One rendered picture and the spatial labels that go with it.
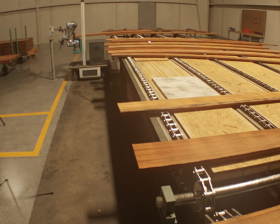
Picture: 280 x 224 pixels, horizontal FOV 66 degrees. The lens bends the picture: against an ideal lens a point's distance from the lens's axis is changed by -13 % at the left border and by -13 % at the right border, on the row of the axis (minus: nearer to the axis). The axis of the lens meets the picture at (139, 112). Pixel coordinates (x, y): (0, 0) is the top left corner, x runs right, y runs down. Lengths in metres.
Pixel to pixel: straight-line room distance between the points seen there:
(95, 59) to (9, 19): 10.06
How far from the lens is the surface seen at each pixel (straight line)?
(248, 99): 1.94
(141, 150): 1.13
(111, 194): 2.19
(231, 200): 1.94
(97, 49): 5.38
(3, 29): 15.00
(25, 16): 14.55
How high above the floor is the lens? 1.48
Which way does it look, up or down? 23 degrees down
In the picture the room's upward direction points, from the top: straight up
